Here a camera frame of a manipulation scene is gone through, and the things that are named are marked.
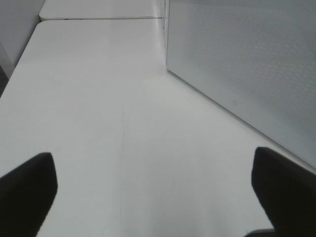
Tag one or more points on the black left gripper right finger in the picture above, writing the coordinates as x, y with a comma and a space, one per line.
286, 192

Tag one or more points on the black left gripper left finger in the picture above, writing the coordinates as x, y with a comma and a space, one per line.
26, 196

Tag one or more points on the white microwave door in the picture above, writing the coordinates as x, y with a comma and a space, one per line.
256, 58

